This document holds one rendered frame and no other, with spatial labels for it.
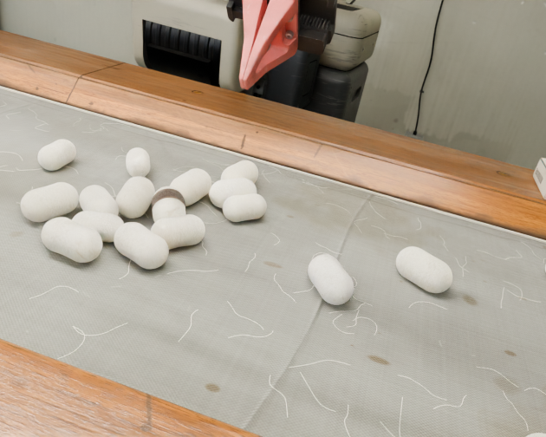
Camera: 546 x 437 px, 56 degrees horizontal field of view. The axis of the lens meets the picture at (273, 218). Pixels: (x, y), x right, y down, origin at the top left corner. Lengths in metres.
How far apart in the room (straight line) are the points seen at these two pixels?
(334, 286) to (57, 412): 0.16
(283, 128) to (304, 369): 0.28
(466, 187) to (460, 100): 1.88
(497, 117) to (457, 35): 0.38
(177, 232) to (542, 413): 0.22
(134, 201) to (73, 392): 0.16
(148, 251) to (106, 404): 0.11
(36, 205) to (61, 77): 0.26
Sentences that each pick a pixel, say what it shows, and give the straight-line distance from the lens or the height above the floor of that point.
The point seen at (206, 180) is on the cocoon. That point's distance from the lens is 0.38.
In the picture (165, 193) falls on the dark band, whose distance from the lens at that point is 0.34.
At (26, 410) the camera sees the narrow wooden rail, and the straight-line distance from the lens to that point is 0.20.
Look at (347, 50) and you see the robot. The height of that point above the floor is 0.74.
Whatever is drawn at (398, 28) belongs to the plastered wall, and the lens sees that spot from 2.34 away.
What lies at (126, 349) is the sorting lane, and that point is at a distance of 0.26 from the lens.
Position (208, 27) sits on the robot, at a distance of 0.98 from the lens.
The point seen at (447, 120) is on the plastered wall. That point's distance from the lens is 2.37.
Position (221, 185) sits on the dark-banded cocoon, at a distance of 0.37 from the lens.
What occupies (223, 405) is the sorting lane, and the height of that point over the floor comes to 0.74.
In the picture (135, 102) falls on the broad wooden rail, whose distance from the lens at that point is 0.53.
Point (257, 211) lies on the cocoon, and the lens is 0.36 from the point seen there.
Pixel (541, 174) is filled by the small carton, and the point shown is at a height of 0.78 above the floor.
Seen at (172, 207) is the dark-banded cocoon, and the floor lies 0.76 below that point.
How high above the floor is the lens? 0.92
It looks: 28 degrees down
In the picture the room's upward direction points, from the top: 12 degrees clockwise
